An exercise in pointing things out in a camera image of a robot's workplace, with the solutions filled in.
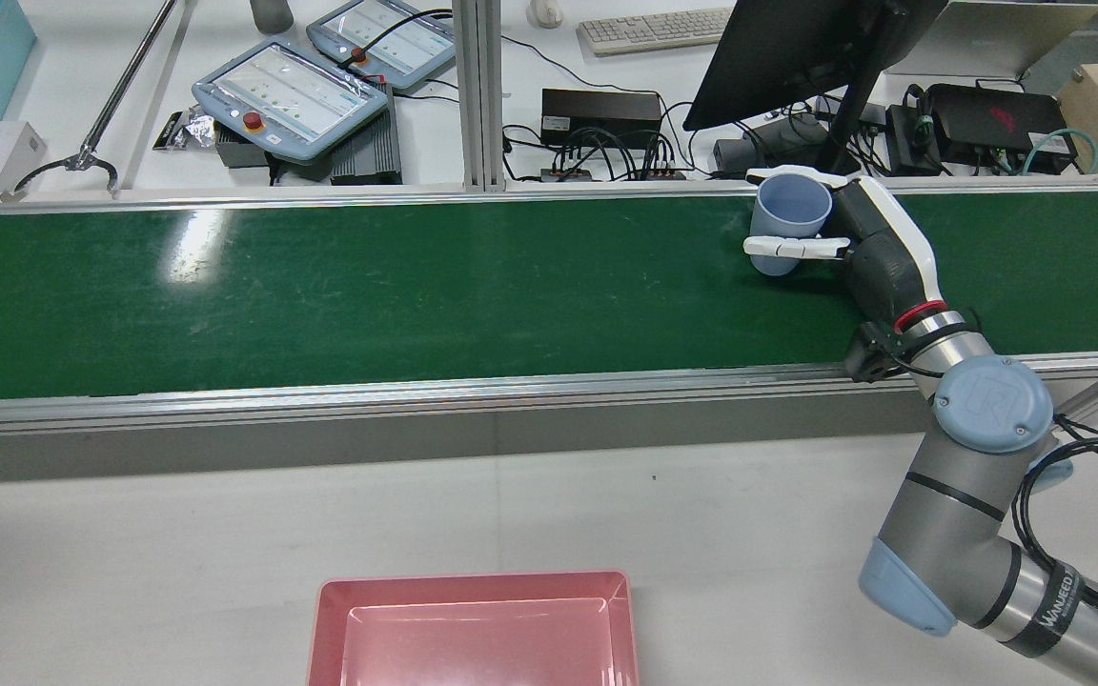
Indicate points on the metal reacher grabber tool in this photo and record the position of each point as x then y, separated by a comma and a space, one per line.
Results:
115, 95

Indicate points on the silver foil wrapper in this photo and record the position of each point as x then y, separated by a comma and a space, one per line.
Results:
182, 129

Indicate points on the green conveyor belt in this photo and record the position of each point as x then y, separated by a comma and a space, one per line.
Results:
416, 295

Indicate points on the aluminium conveyor rail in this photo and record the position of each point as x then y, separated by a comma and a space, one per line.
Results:
320, 196
416, 389

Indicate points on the small black adapter block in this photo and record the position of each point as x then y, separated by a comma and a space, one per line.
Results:
911, 138

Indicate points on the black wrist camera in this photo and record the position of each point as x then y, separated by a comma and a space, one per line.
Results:
868, 357

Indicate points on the black usb hub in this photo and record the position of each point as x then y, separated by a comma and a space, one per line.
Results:
606, 173

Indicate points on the small white carton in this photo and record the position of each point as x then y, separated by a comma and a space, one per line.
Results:
23, 157

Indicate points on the black finned controller box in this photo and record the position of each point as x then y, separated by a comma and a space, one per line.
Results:
373, 152

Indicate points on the aluminium profile post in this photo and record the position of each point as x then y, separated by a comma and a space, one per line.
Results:
478, 95

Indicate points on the small blue teach pendant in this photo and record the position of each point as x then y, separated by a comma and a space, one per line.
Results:
387, 38

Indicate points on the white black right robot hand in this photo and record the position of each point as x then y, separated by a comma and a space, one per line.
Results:
892, 262

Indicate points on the white computer mouse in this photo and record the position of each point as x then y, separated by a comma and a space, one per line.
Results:
546, 11

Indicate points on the grey cylindrical cup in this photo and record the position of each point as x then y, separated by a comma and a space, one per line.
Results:
271, 14

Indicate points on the large blue teach pendant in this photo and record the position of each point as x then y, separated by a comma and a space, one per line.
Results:
292, 95

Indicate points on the silver laptop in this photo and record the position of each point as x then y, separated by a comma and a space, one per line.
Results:
997, 38

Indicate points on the white computer keyboard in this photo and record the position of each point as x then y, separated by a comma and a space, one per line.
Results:
654, 30

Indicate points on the pink plastic box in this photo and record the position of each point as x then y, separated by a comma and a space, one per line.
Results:
482, 638

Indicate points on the black rectangular power box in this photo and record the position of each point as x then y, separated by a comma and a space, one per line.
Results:
601, 116

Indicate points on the grey device under monitor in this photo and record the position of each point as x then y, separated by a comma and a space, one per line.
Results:
768, 143

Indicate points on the light blue plastic cup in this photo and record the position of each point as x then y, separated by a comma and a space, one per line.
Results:
792, 214

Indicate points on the black computer monitor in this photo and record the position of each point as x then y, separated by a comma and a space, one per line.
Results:
778, 57

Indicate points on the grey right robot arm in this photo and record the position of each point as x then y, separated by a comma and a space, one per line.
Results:
959, 495

